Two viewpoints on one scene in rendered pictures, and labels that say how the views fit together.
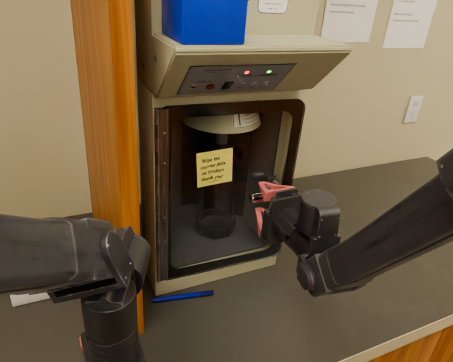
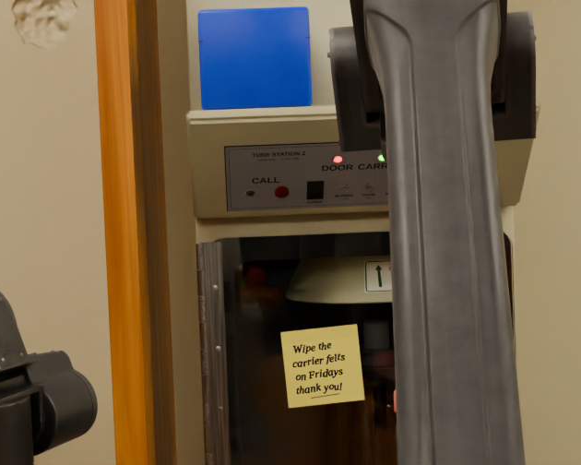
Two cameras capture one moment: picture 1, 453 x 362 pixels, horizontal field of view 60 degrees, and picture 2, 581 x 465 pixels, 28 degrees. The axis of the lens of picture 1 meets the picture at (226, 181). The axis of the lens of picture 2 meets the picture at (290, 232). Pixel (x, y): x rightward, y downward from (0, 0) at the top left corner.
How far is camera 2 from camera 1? 56 cm
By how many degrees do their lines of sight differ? 34
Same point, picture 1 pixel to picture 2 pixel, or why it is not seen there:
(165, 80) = (194, 176)
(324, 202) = not seen: hidden behind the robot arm
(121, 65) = (112, 147)
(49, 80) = (100, 268)
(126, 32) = (121, 100)
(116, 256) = not seen: outside the picture
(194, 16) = (219, 66)
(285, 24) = not seen: hidden behind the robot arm
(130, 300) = (9, 404)
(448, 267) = not seen: outside the picture
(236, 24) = (291, 75)
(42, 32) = (94, 185)
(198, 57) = (230, 128)
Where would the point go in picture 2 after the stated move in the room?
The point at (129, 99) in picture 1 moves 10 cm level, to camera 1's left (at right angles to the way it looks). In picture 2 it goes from (125, 201) to (35, 203)
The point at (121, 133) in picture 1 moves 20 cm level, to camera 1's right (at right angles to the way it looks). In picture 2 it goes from (112, 258) to (314, 257)
